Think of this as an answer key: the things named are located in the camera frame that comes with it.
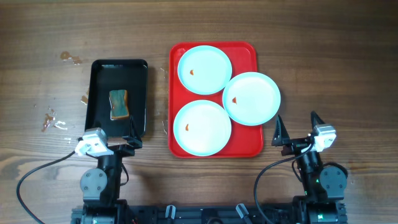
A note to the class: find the black plastic tray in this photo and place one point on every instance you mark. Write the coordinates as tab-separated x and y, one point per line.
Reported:
117	74

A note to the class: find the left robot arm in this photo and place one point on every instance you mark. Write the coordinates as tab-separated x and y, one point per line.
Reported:
101	185

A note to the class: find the light blue plate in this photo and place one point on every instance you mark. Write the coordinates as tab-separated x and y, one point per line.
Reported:
202	128
204	70
251	98

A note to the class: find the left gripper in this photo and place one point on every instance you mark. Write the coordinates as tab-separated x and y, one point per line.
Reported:
134	139

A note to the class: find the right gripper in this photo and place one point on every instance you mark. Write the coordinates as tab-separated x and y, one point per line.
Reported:
294	145

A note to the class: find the light blue plate top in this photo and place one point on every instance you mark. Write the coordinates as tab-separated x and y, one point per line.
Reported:
204	70

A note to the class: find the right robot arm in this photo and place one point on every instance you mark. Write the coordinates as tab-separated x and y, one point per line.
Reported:
323	183

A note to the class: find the light blue plate bottom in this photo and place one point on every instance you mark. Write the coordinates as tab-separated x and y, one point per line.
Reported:
202	128

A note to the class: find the red plastic tray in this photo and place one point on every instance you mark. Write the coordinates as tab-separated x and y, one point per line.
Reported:
245	141

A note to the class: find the green and orange sponge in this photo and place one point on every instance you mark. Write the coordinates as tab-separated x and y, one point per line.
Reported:
118	101

